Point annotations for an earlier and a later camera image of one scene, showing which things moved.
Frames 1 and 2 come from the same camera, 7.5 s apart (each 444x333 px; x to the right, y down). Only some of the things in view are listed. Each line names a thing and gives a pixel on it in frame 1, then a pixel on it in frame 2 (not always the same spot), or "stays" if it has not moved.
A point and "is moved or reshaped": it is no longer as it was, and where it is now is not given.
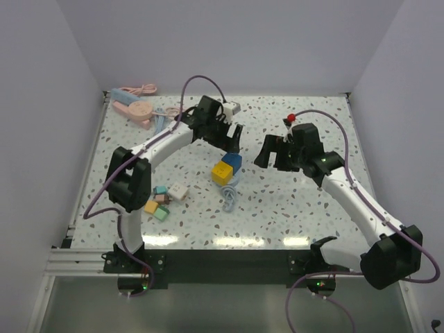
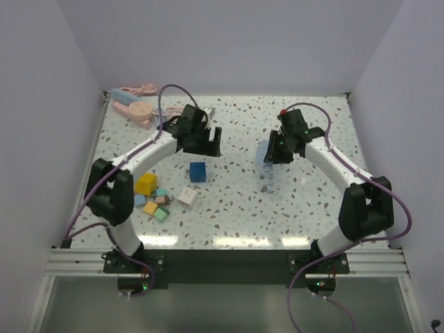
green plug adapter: x=161 y=213 stays
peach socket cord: x=172 y=112 stays
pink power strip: x=123 y=110 stays
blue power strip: x=123 y=96 stays
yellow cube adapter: x=222 y=173 is moved or reshaped
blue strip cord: x=159 y=123 stays
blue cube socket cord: x=229 y=193 → x=268 y=171
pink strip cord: x=143 y=89 stays
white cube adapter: x=177 y=192 → x=187 y=198
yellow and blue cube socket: x=234 y=181 is moved or reshaped
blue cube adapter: x=234 y=159 → x=198 y=172
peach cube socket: x=140 y=110 stays
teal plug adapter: x=161 y=189 stays
